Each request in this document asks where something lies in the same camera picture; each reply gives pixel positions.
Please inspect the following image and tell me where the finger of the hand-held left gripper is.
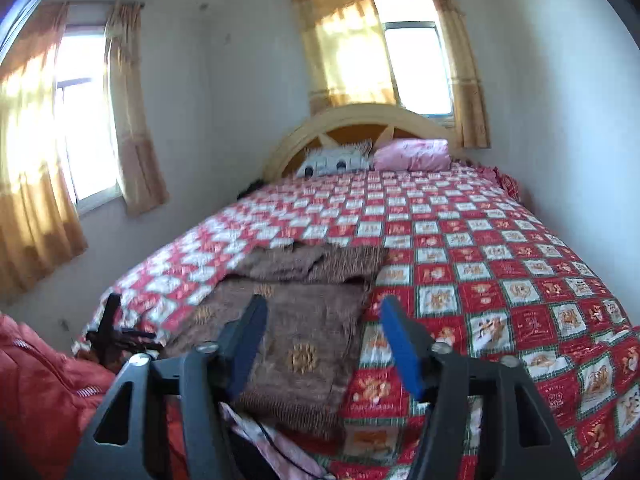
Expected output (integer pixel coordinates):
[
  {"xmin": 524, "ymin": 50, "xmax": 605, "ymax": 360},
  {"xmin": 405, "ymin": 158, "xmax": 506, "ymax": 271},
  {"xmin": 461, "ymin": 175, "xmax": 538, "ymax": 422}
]
[{"xmin": 85, "ymin": 292, "xmax": 166, "ymax": 366}]

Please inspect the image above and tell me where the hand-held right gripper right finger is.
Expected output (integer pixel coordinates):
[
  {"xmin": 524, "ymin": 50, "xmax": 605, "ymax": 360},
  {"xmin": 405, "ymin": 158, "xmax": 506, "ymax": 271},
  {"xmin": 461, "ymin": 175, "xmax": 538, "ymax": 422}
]
[{"xmin": 379, "ymin": 295, "xmax": 583, "ymax": 480}]

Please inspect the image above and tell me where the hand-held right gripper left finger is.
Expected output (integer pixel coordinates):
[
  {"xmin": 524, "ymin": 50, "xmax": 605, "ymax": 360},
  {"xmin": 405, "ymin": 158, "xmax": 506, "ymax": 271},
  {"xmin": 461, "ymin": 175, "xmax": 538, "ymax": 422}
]
[{"xmin": 65, "ymin": 294, "xmax": 269, "ymax": 480}]

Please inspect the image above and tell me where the brown knitted sweater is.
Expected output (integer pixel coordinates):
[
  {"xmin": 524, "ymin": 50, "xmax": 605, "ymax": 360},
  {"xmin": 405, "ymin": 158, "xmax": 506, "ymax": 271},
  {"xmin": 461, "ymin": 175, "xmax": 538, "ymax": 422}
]
[{"xmin": 165, "ymin": 240, "xmax": 388, "ymax": 441}]

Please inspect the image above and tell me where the red puffer jacket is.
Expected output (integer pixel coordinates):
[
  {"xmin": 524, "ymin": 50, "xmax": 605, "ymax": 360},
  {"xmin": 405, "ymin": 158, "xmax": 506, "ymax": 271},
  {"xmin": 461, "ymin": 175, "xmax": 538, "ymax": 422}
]
[{"xmin": 0, "ymin": 312, "xmax": 188, "ymax": 480}]

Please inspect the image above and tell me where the pink white cloth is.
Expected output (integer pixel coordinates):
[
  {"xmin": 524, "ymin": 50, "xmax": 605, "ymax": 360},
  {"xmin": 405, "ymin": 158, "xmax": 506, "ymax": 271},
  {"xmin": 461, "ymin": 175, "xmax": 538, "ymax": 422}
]
[{"xmin": 220, "ymin": 402, "xmax": 331, "ymax": 480}]

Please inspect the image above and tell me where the red checked printed blanket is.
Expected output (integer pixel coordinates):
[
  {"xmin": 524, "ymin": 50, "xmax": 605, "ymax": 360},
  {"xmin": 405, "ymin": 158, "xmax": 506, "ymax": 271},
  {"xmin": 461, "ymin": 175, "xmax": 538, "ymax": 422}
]
[{"xmin": 72, "ymin": 162, "xmax": 640, "ymax": 480}]

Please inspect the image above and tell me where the yellow curtain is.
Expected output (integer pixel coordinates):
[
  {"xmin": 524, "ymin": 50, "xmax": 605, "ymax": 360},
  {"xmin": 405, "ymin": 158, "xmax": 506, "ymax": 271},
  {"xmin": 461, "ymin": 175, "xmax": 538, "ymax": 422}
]
[
  {"xmin": 291, "ymin": 0, "xmax": 397, "ymax": 116},
  {"xmin": 419, "ymin": 0, "xmax": 492, "ymax": 150},
  {"xmin": 0, "ymin": 2, "xmax": 88, "ymax": 301},
  {"xmin": 103, "ymin": 1, "xmax": 169, "ymax": 217}
]

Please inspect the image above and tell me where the pink pillow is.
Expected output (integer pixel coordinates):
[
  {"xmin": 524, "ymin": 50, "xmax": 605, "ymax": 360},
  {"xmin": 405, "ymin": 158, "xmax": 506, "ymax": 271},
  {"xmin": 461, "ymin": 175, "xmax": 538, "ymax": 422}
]
[{"xmin": 372, "ymin": 139, "xmax": 453, "ymax": 172}]

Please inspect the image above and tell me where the grey patterned pillow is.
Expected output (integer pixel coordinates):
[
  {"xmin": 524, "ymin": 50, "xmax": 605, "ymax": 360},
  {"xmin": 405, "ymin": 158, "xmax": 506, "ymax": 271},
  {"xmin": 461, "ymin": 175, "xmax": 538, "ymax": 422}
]
[{"xmin": 296, "ymin": 141, "xmax": 375, "ymax": 178}]

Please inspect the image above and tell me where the cream wooden headboard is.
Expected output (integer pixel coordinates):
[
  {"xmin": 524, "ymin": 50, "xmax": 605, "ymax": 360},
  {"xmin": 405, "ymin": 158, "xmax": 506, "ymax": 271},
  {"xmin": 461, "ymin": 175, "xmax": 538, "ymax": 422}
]
[{"xmin": 262, "ymin": 103, "xmax": 463, "ymax": 183}]

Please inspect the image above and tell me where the window behind headboard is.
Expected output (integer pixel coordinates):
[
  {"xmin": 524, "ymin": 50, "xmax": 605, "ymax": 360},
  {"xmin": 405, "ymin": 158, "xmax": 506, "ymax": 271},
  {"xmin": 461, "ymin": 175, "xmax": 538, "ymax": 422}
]
[{"xmin": 372, "ymin": 0, "xmax": 457, "ymax": 121}]

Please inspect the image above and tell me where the black cable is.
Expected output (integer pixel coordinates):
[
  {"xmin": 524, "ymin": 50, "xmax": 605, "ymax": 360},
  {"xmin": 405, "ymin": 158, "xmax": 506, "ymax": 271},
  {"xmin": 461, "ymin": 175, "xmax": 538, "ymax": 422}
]
[{"xmin": 252, "ymin": 417, "xmax": 326, "ymax": 480}]

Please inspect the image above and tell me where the side wall window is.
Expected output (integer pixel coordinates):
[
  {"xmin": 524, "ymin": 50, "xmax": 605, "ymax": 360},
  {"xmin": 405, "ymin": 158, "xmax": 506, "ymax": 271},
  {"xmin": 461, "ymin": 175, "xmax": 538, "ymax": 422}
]
[{"xmin": 54, "ymin": 25, "xmax": 123, "ymax": 216}]

